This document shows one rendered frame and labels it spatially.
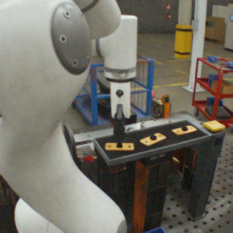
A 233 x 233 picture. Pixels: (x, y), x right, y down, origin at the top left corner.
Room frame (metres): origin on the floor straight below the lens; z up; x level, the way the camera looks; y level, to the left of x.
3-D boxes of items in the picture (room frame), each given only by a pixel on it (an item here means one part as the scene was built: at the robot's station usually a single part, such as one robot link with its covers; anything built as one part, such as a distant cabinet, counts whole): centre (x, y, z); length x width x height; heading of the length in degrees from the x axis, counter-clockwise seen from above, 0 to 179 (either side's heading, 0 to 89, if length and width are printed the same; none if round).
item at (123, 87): (0.65, -0.01, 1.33); 0.10 x 0.07 x 0.11; 178
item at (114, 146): (0.65, -0.01, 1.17); 0.08 x 0.04 x 0.01; 88
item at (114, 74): (0.65, -0.01, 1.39); 0.09 x 0.08 x 0.03; 178
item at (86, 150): (0.75, 0.11, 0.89); 0.13 x 0.11 x 0.38; 23
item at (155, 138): (0.70, -0.12, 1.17); 0.08 x 0.04 x 0.01; 127
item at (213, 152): (0.80, -0.36, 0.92); 0.08 x 0.08 x 0.44; 23
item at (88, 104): (3.44, 0.12, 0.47); 1.20 x 0.80 x 0.95; 23
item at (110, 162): (0.70, -0.12, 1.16); 0.37 x 0.14 x 0.02; 113
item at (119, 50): (0.66, -0.01, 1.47); 0.09 x 0.08 x 0.13; 71
